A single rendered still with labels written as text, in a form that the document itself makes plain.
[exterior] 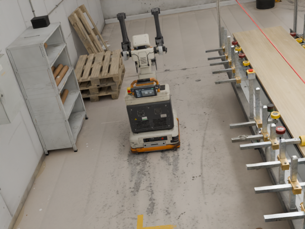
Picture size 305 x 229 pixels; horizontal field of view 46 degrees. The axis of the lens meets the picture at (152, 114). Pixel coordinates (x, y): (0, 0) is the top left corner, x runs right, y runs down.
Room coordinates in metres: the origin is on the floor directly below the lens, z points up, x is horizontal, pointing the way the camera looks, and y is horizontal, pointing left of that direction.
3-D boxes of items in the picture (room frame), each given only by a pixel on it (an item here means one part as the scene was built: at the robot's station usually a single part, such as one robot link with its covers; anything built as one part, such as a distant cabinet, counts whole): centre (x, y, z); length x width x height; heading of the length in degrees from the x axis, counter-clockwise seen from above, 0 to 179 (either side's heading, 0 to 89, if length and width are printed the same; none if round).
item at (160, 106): (3.93, 0.01, 0.59); 0.55 x 0.34 x 0.83; 83
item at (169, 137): (3.69, 0.02, 0.23); 0.41 x 0.02 x 0.08; 83
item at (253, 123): (2.75, -0.91, 0.83); 0.43 x 0.03 x 0.04; 84
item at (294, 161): (1.79, -0.86, 0.93); 0.04 x 0.04 x 0.48; 84
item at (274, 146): (2.27, -0.91, 0.95); 0.14 x 0.06 x 0.05; 174
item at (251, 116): (3.05, -0.99, 0.93); 0.05 x 0.05 x 0.45; 84
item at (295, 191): (1.77, -0.85, 0.95); 0.14 x 0.06 x 0.05; 174
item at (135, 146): (4.02, 0.00, 0.16); 0.67 x 0.64 x 0.25; 173
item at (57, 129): (4.54, 1.27, 0.78); 0.90 x 0.45 x 1.55; 174
